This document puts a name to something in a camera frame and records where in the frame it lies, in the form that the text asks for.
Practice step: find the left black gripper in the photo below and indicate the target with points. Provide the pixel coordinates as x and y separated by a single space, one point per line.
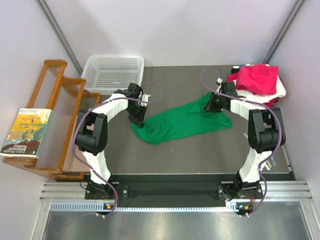
137 117

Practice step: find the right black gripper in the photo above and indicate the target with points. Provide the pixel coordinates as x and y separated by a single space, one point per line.
210 107

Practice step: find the green t shirt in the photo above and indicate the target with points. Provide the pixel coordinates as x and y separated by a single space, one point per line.
184 121

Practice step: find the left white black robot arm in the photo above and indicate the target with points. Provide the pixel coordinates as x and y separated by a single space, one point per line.
91 134

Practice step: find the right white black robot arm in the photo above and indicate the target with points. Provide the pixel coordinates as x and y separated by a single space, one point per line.
265 134

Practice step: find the pink red folded shirt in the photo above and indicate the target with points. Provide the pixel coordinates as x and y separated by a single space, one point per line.
260 79

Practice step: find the red bottom shirt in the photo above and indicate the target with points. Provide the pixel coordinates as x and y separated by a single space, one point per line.
234 77

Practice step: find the white plastic basket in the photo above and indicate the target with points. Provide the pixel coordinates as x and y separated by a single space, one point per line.
105 74

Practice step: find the white folded shirt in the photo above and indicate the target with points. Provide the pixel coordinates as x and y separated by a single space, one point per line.
280 92

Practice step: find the yellow marker pen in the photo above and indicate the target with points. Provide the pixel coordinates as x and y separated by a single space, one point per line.
269 164

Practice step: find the wooden rack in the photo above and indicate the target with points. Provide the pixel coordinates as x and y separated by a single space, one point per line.
63 95

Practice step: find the white marker pen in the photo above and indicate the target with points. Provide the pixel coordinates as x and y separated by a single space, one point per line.
273 161

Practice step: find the paperback book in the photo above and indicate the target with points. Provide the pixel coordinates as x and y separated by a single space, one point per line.
28 133

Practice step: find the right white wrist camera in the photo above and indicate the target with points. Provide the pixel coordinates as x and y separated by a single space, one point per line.
219 84

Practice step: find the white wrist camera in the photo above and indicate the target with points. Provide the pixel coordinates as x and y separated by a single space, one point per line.
145 99
219 84

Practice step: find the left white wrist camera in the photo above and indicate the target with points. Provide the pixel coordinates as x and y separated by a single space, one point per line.
145 99

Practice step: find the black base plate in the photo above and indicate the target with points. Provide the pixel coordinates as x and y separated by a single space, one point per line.
174 190

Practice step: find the grey slotted cable duct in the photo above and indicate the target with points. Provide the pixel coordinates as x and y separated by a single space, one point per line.
105 207

